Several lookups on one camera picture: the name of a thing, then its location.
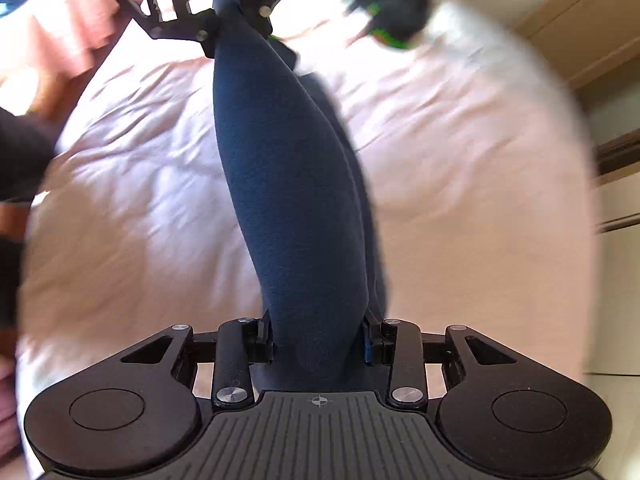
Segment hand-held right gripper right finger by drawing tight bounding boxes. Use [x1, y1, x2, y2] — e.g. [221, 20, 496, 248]
[363, 316, 518, 405]

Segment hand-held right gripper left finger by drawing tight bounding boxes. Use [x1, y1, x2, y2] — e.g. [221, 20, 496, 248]
[120, 316, 276, 409]

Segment navy blue pants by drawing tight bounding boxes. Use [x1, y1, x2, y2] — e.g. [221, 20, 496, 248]
[212, 0, 390, 392]

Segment black and green garment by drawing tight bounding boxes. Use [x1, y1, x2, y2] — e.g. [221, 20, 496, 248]
[303, 0, 437, 52]

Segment dark cloth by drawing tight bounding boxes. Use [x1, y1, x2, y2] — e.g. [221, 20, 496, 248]
[0, 106, 59, 203]

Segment pale pink bed sheet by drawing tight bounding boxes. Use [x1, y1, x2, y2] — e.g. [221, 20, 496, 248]
[15, 0, 602, 480]

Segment wooden cabinet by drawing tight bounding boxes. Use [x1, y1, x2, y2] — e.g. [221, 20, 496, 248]
[510, 0, 640, 92]

